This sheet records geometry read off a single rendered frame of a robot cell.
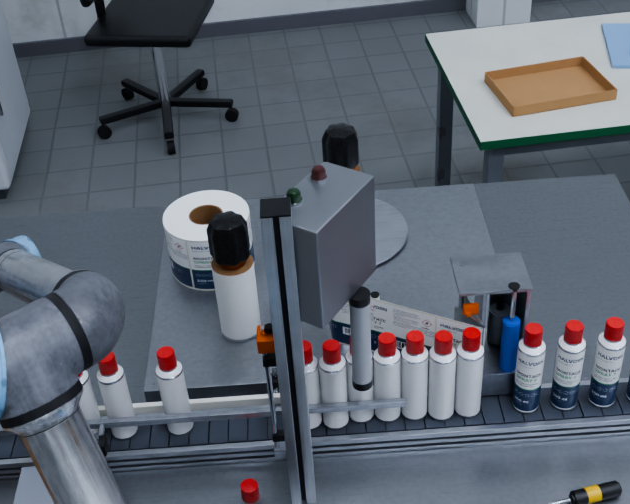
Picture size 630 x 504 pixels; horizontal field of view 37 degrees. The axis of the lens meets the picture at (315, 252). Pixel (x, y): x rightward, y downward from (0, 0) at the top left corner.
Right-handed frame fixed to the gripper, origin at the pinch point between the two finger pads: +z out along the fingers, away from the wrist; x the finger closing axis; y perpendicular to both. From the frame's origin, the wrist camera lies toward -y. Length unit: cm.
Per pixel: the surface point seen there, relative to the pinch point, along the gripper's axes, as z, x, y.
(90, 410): 8.3, -6.6, -1.6
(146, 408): 18.0, -11.6, 3.5
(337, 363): 25, -52, -2
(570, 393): 57, -84, -2
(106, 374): 3.1, -14.9, -0.9
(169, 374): 9.7, -24.4, -1.2
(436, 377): 39, -65, -2
